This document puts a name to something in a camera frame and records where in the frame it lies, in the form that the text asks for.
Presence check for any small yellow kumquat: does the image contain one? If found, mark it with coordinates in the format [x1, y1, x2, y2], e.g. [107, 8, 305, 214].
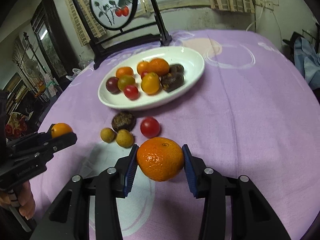
[50, 123, 73, 138]

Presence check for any dark purple tomato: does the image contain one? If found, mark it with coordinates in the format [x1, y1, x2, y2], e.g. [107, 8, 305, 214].
[106, 77, 120, 94]

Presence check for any small red cherry tomato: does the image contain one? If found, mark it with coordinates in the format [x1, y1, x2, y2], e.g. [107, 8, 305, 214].
[123, 85, 139, 100]

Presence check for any green yellow tomato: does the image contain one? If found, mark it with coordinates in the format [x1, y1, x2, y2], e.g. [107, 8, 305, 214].
[118, 75, 136, 91]

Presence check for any small orange tangerine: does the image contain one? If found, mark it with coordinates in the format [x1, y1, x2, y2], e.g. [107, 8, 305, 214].
[116, 67, 134, 78]

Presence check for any large orange mandarin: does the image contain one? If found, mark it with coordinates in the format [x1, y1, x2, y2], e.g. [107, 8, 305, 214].
[137, 137, 184, 182]

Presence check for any yellow orange kumquat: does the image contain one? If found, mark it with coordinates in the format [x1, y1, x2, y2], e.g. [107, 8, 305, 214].
[141, 72, 161, 95]

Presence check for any textured orange mandarin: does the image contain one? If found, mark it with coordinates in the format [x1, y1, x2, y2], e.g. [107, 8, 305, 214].
[147, 58, 170, 76]

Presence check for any wrinkled dark date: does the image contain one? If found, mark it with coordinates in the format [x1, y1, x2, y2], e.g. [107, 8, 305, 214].
[161, 73, 184, 93]

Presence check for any dark brown round fruit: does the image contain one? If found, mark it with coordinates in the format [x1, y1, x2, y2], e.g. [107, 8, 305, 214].
[169, 64, 184, 74]

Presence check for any left hand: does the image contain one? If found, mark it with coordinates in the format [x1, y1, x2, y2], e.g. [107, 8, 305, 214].
[1, 181, 35, 220]

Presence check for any pale yellow longan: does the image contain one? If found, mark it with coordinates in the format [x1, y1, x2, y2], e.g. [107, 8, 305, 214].
[116, 129, 135, 148]

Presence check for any brown passion fruit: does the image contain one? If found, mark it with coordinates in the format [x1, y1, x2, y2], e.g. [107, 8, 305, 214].
[111, 111, 136, 132]

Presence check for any white plastic bag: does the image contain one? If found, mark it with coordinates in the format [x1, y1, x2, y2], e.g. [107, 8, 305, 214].
[66, 68, 82, 81]

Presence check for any dark wooden cabinet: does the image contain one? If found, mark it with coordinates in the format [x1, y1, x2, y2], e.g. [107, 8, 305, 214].
[30, 0, 78, 83]

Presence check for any purple tablecloth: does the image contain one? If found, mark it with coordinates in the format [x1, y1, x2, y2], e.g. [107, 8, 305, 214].
[31, 30, 319, 239]

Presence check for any black framed decorative screen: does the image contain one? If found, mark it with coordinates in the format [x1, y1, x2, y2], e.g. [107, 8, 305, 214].
[72, 0, 172, 70]

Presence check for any left beige curtain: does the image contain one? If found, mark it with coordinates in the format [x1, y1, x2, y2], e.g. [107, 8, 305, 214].
[65, 0, 107, 46]

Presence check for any white oval plate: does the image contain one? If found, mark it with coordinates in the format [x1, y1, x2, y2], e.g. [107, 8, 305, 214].
[98, 47, 204, 110]

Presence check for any blue clothes pile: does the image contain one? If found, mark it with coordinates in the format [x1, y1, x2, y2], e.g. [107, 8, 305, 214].
[294, 37, 319, 90]

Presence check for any white wall cable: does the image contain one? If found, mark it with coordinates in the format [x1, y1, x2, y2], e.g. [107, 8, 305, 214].
[246, 3, 266, 32]

